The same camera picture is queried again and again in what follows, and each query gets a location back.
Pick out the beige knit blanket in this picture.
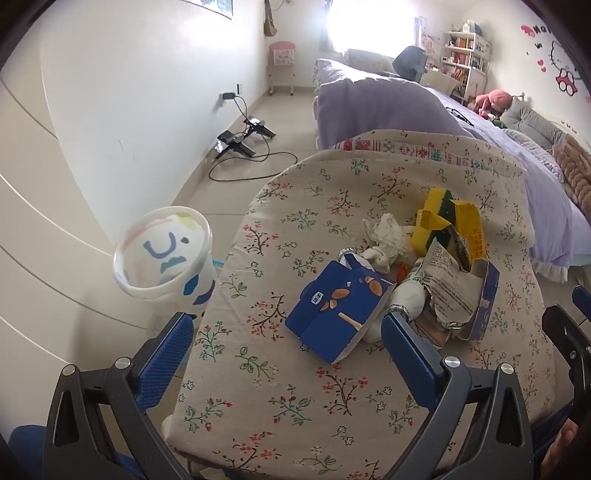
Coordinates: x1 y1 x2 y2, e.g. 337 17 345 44
551 136 591 213

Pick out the dark office chair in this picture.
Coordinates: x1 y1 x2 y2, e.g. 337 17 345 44
392 46 428 84

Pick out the black cable on bed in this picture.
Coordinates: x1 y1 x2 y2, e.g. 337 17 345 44
445 106 476 125

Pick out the white bookshelf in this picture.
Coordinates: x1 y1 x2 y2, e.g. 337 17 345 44
438 21 492 102

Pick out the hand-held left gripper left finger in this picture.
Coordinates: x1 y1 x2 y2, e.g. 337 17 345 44
41 312 195 480

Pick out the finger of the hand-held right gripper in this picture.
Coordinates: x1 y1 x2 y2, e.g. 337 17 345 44
571 285 591 320
542 305 591 416

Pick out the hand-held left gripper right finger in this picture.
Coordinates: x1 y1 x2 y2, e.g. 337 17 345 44
381 311 535 480

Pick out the white tissue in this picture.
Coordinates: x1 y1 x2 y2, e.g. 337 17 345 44
361 213 419 278

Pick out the bright window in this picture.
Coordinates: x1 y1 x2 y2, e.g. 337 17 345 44
321 0 419 58

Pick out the wall poster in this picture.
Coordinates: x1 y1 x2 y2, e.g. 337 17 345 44
198 0 234 20

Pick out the white plastic bottle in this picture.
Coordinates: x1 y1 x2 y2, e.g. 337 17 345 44
362 265 428 342

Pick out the grey pillow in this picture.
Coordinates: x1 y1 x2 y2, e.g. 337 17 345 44
501 97 578 151

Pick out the cat wall sticker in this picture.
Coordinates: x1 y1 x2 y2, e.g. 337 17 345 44
521 23 591 104

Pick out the pink chair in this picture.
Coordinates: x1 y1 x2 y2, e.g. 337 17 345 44
268 41 298 97

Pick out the grey headboard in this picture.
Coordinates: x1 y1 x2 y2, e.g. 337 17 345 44
342 48 402 77

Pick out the pink plush toy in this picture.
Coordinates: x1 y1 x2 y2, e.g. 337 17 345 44
475 89 513 116

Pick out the dark blue carton box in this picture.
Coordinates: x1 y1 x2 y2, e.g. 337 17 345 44
285 253 397 365

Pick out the white paper cup drawn face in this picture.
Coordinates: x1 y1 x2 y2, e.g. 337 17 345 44
113 206 218 319

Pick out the floral tablecloth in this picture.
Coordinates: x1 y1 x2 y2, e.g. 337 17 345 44
164 129 561 480

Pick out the person's right hand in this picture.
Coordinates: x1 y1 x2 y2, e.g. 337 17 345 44
540 418 580 480

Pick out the printed wrapper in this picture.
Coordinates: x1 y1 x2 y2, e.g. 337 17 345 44
416 240 485 330

